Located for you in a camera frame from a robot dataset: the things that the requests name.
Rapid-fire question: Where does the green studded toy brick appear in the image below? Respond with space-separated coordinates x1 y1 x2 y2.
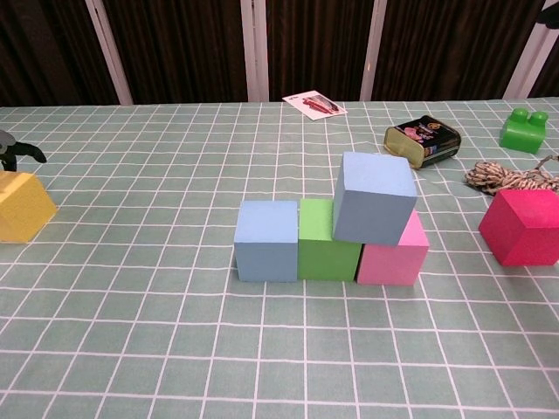
499 108 549 155

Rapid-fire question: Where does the light blue foam cube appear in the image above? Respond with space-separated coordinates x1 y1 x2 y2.
331 151 418 248
234 199 300 284

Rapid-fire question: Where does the dark brown pleated curtain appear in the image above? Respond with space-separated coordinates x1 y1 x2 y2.
0 0 559 108

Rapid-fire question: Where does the green checked tablecloth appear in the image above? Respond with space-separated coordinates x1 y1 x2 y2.
0 99 559 419

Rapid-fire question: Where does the black printed tin can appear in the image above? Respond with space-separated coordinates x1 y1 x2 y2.
383 114 463 169

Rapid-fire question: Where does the yellow foam cube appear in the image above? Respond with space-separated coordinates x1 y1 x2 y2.
0 170 59 244

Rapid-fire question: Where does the white playing card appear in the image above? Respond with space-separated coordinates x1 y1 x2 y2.
281 89 349 120

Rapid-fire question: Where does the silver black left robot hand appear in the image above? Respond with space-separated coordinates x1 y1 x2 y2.
0 128 47 173

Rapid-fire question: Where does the pink foam cube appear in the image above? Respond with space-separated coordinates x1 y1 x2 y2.
356 209 430 287

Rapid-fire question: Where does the white frame post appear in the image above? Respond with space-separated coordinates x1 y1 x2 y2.
501 0 559 100
239 0 270 102
85 0 134 106
360 0 390 101

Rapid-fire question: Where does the speckled rope bundle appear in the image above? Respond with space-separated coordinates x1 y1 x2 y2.
463 153 559 196

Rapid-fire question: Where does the green foam cube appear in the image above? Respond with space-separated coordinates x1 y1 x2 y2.
298 198 363 282

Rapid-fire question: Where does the magenta red foam cube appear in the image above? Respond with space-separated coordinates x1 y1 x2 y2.
478 189 559 267

